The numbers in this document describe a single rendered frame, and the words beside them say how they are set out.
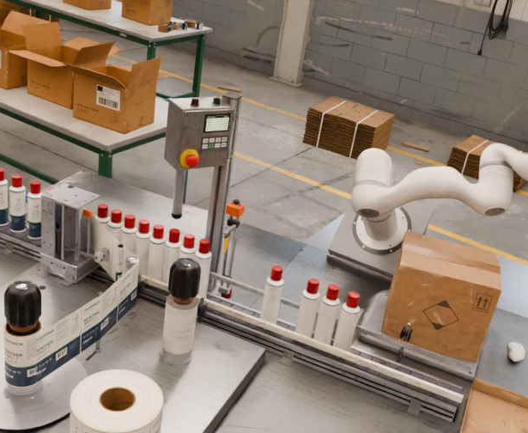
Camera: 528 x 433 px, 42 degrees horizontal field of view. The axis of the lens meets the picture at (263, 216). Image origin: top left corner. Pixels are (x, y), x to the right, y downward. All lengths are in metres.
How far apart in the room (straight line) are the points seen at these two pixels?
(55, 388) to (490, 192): 1.33
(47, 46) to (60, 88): 0.33
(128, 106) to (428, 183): 1.90
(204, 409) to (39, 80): 2.69
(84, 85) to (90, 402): 2.43
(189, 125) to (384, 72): 5.65
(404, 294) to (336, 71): 5.77
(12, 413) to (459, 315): 1.27
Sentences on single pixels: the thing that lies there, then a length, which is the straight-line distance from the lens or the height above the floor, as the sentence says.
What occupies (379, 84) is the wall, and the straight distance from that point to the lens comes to 7.58.
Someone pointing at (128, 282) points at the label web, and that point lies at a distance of 1.99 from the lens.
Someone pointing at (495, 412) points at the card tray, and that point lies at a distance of 2.14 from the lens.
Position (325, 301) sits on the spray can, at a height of 1.04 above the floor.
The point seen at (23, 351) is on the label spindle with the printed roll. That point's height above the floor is 1.02.
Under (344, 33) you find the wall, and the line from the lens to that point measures 7.67.
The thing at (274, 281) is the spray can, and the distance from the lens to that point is 2.02.
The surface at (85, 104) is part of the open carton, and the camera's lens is 3.81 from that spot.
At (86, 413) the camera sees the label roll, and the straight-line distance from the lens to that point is 1.58.
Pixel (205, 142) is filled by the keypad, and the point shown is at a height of 1.37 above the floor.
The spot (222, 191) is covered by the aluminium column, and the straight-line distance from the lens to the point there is 2.15.
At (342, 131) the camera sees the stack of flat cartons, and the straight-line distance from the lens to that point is 6.02.
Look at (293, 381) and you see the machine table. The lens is 2.02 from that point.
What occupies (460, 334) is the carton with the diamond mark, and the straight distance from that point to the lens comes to 2.22.
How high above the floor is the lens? 2.10
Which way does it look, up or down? 26 degrees down
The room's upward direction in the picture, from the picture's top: 9 degrees clockwise
